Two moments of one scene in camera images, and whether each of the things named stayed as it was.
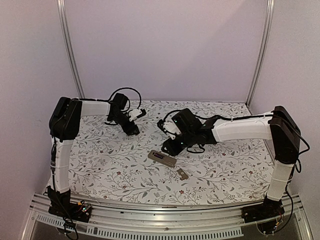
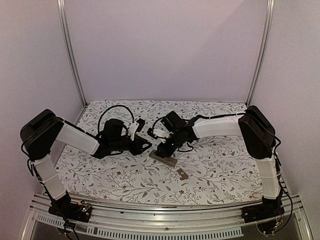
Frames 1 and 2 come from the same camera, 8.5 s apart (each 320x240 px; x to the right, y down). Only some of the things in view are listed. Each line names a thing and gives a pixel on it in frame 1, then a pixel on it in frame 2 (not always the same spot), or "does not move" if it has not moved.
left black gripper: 129,129 -> 138,142
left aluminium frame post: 64,21 does not move
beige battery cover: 182,174 does not move
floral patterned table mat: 105,162 does not move
